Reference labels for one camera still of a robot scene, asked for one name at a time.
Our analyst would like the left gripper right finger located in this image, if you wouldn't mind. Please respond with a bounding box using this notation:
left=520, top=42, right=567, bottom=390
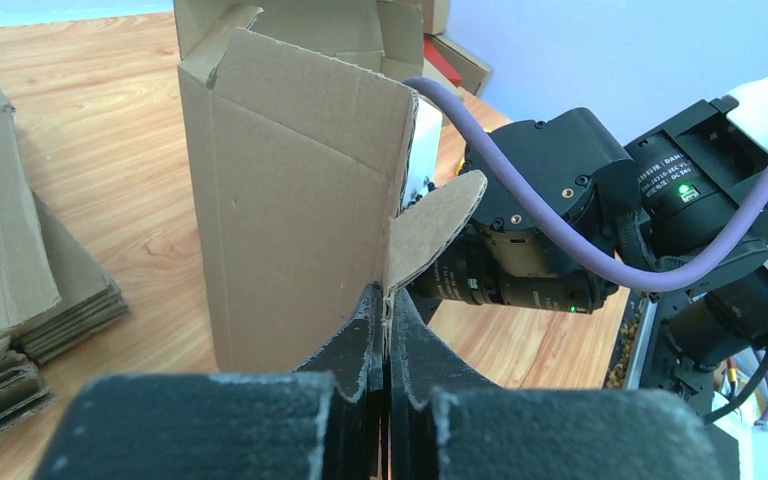
left=389, top=291, right=741, bottom=479

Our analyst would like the red box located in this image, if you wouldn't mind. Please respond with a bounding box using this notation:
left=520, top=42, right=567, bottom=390
left=423, top=37, right=463, bottom=88

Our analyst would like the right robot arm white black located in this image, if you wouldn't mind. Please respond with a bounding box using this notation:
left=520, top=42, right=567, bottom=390
left=458, top=77, right=768, bottom=424

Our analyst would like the flat cardboard stack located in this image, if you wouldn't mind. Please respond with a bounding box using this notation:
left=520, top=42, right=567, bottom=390
left=0, top=88, right=128, bottom=434

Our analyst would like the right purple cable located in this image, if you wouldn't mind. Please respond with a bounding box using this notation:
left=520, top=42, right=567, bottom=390
left=402, top=76, right=768, bottom=294

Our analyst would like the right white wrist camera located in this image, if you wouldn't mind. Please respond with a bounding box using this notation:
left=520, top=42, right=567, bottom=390
left=400, top=98, right=443, bottom=211

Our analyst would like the cardboard box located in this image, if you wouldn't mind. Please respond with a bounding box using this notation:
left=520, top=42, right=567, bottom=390
left=174, top=1, right=487, bottom=373
left=425, top=34, right=492, bottom=96
left=420, top=0, right=450, bottom=35

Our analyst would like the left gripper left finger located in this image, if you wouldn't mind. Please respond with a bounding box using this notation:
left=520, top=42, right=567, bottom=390
left=34, top=285, right=384, bottom=479

